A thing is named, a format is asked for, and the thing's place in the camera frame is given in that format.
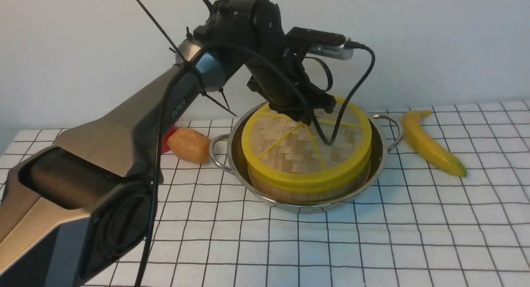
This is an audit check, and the white checkered tablecloth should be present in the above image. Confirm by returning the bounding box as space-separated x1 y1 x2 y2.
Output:
0 101 530 287

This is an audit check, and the yellow banana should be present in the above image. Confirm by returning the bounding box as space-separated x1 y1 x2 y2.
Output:
401 109 467 177

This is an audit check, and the yellow bamboo steamer basket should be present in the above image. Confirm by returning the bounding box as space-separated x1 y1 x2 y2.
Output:
248 163 371 204

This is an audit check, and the stainless steel pot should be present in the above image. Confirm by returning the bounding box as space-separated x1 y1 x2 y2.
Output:
209 102 403 214

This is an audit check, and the yellow woven bamboo steamer lid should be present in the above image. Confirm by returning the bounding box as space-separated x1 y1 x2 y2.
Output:
241 103 372 183

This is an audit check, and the brown potato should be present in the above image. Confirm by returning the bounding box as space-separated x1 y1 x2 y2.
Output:
167 127 211 164

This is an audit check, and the red bell pepper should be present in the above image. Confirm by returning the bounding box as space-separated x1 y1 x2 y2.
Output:
161 125 178 154

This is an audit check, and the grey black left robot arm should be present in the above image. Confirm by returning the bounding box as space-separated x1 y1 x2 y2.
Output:
0 0 346 287

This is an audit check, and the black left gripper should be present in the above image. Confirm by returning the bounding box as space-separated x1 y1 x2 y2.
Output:
245 51 336 125

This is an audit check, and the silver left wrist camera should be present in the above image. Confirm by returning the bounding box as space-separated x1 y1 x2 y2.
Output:
285 27 354 60

